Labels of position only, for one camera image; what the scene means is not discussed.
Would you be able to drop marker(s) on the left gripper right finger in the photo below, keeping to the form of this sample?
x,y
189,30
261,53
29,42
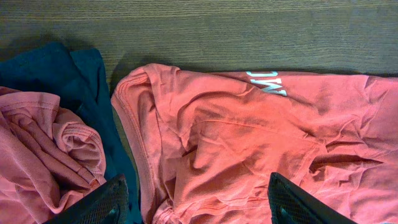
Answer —
x,y
290,204

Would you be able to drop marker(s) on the orange t-shirt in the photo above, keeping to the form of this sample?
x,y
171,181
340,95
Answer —
x,y
206,144

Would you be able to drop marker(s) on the folded navy garment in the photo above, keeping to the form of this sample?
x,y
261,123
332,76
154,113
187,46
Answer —
x,y
79,79

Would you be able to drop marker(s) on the folded orange shirt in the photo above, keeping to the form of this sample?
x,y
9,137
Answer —
x,y
50,158

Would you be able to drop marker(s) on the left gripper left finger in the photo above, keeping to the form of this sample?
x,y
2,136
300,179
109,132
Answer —
x,y
108,204

